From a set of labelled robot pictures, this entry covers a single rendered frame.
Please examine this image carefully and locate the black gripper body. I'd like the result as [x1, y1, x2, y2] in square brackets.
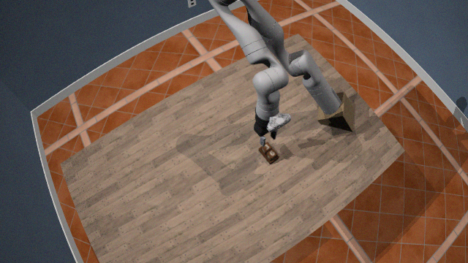
[254, 104, 291, 137]

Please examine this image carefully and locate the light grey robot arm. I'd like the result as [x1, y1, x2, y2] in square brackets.
[209, 0, 341, 115]

